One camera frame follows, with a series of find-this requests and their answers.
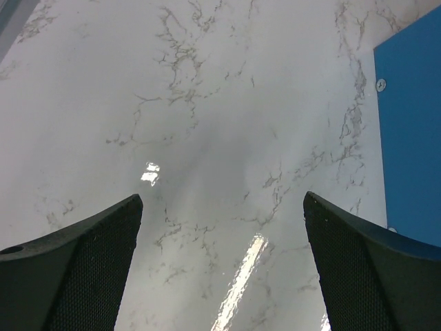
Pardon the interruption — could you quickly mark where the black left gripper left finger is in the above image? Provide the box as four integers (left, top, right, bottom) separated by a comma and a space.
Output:
1, 194, 143, 330

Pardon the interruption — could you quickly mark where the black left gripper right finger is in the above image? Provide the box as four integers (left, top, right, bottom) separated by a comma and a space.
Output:
303, 192, 440, 330

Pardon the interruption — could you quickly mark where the blue pink yellow bookshelf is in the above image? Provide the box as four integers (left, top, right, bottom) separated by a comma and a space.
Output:
374, 8, 440, 246

